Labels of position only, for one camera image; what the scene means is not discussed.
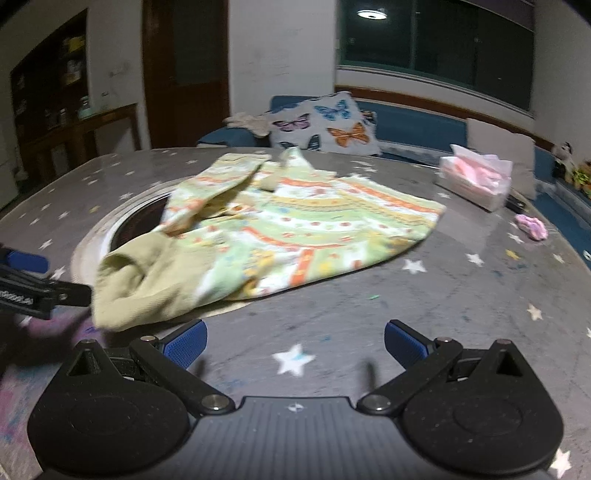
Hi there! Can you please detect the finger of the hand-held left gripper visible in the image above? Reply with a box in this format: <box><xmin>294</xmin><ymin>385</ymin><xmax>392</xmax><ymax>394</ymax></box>
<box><xmin>0</xmin><ymin>275</ymin><xmax>92</xmax><ymax>319</ymax></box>
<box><xmin>0</xmin><ymin>246</ymin><xmax>49</xmax><ymax>276</ymax></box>

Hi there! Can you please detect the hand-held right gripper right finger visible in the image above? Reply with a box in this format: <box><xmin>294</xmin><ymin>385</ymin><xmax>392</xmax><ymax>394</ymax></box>
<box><xmin>358</xmin><ymin>319</ymin><xmax>533</xmax><ymax>414</ymax></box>

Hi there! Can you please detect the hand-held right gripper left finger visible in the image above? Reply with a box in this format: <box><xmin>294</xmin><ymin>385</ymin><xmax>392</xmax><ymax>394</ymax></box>
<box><xmin>56</xmin><ymin>318</ymin><xmax>235</xmax><ymax>414</ymax></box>

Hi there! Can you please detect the green patterned child's garment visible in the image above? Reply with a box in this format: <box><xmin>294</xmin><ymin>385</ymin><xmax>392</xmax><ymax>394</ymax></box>
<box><xmin>91</xmin><ymin>148</ymin><xmax>446</xmax><ymax>332</ymax></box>

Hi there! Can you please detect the grey star printed tablecloth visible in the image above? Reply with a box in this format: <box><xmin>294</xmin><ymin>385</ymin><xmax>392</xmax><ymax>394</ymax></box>
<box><xmin>0</xmin><ymin>147</ymin><xmax>591</xmax><ymax>480</ymax></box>

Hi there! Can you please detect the round table heater inset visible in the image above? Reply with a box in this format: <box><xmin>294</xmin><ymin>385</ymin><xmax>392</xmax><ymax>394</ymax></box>
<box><xmin>71</xmin><ymin>178</ymin><xmax>208</xmax><ymax>289</ymax></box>

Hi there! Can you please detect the wooden side table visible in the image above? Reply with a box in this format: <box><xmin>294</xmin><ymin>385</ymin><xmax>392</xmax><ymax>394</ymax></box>
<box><xmin>22</xmin><ymin>102</ymin><xmax>142</xmax><ymax>182</ymax></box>

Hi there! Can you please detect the small pink crumpled item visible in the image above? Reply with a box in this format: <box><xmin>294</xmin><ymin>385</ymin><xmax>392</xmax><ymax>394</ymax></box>
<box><xmin>515</xmin><ymin>213</ymin><xmax>549</xmax><ymax>241</ymax></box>

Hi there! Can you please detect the pink tissue pack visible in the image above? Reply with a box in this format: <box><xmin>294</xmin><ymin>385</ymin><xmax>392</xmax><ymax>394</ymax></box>
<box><xmin>436</xmin><ymin>144</ymin><xmax>513</xmax><ymax>212</ymax></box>

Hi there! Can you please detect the dark wooden shelf cabinet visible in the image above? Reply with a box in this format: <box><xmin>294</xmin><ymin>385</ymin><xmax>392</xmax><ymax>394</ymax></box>
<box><xmin>9</xmin><ymin>8</ymin><xmax>101</xmax><ymax>185</ymax></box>

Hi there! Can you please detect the blue sofa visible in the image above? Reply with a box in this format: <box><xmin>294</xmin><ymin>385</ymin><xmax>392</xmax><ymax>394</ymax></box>
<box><xmin>198</xmin><ymin>95</ymin><xmax>591</xmax><ymax>273</ymax></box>

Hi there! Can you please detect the beige cushion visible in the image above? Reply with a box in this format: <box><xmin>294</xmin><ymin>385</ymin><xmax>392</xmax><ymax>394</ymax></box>
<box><xmin>465</xmin><ymin>117</ymin><xmax>537</xmax><ymax>200</ymax></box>

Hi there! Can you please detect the cream cloth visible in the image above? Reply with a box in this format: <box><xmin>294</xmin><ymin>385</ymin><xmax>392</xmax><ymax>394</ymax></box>
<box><xmin>224</xmin><ymin>112</ymin><xmax>271</xmax><ymax>137</ymax></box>

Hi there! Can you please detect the butterfly print pillow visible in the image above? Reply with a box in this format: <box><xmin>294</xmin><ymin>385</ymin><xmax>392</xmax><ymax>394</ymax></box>
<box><xmin>265</xmin><ymin>91</ymin><xmax>382</xmax><ymax>155</ymax></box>

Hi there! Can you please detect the stuffed toy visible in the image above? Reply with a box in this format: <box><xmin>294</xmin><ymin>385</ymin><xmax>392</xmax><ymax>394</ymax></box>
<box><xmin>551</xmin><ymin>141</ymin><xmax>591</xmax><ymax>199</ymax></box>

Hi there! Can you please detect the brown wooden door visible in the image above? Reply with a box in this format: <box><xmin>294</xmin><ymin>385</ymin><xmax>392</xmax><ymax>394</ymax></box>
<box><xmin>141</xmin><ymin>0</ymin><xmax>232</xmax><ymax>149</ymax></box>

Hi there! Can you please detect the dark green framed window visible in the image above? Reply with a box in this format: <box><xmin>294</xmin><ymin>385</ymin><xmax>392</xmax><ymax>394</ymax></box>
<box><xmin>335</xmin><ymin>0</ymin><xmax>537</xmax><ymax>112</ymax></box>

